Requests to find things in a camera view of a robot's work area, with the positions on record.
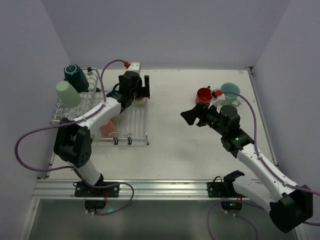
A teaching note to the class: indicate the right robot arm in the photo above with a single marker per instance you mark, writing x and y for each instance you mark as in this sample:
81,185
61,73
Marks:
287,204

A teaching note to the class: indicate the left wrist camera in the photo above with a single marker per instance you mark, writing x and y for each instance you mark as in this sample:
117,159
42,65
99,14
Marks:
134,67

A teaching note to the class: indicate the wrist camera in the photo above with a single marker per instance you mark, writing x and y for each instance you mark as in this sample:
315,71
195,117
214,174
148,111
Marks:
217,98
134,67

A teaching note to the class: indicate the black controller box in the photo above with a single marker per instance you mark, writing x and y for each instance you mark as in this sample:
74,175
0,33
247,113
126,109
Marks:
231,207
94,205

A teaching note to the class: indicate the red mug black handle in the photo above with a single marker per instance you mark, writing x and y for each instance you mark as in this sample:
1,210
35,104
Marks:
203,95

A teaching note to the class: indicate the right black controller box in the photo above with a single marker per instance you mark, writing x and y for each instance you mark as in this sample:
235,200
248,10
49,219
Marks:
231,207

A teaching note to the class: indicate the dark green mug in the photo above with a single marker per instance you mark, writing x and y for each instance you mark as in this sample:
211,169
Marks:
76,77

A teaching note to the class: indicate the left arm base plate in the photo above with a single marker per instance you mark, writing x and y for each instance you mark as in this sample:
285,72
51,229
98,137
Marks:
108,190

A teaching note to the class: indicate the left black controller box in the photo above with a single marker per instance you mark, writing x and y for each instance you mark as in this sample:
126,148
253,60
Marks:
94,205

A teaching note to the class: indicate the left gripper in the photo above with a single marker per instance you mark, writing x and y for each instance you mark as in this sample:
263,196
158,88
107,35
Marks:
145,86

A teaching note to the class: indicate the light green tumbler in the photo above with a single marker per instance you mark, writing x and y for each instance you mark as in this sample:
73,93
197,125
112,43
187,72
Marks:
68,95

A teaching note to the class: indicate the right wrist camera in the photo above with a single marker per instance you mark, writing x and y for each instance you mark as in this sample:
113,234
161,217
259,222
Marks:
217,98

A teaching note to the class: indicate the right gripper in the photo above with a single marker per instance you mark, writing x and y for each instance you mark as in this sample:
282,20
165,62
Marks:
200,115

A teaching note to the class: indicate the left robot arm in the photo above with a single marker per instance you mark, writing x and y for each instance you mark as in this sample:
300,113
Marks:
73,143

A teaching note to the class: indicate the metal wire dish rack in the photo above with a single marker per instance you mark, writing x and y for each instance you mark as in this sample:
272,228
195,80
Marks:
130,125

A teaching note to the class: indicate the aluminium mounting rail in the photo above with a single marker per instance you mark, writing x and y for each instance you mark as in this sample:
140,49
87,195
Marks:
58,189

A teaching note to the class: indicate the light blue mug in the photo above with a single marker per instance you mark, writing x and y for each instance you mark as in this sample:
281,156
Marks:
110,91

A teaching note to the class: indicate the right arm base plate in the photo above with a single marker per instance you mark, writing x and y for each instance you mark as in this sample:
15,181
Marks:
220,189

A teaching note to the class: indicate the pale green mug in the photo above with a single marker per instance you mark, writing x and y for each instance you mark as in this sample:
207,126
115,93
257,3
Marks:
231,92

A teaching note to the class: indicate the pink cup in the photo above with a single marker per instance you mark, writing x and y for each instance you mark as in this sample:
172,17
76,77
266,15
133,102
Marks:
108,129

